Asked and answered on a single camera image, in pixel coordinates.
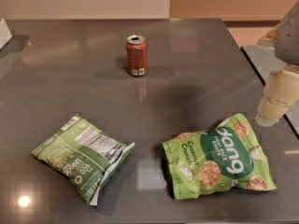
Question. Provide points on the dark green jalapeno chip bag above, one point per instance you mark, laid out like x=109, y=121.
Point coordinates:
x=86, y=155

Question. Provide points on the light green rice chips bag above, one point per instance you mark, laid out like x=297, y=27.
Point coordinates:
x=205, y=162

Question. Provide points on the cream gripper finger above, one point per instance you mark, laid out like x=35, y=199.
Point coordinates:
x=280, y=93

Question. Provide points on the red coke can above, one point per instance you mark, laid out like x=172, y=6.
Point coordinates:
x=137, y=55

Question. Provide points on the white box at table edge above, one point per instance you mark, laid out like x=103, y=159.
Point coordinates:
x=5, y=34

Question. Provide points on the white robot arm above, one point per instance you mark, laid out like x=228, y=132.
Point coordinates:
x=286, y=39

